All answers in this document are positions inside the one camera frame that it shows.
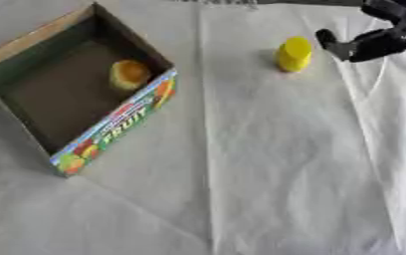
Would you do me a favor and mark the yellow orange toy fruit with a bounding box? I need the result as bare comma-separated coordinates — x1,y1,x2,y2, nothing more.
106,59,153,92

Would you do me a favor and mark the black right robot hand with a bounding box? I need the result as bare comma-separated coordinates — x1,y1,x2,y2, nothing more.
314,0,406,64

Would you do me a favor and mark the yellow cylinder block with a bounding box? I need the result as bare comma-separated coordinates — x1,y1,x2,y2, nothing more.
274,36,314,74

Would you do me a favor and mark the open cardboard box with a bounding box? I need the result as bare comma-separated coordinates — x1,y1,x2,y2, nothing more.
0,1,181,177

